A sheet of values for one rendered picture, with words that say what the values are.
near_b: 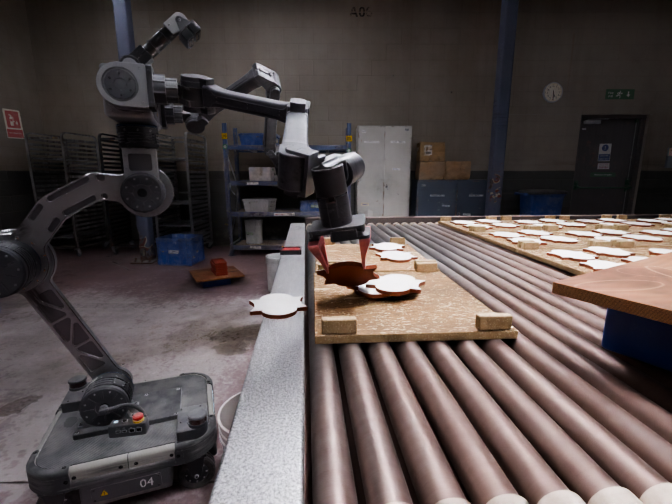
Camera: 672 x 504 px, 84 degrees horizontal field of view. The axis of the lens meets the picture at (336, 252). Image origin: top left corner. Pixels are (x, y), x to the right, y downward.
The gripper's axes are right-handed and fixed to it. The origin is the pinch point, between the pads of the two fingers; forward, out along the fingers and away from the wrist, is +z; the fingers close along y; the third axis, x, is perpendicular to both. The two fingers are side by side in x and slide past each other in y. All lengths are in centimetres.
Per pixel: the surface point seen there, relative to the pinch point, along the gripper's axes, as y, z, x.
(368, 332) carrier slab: -3.8, 6.9, 12.6
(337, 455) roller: -1.7, 2.6, 39.2
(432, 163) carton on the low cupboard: -80, 91, -526
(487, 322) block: -23.8, 9.1, 9.6
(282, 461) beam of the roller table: 3.7, 1.9, 40.1
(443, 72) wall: -115, -32, -595
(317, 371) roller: 3.3, 5.4, 23.1
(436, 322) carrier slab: -15.6, 9.9, 7.0
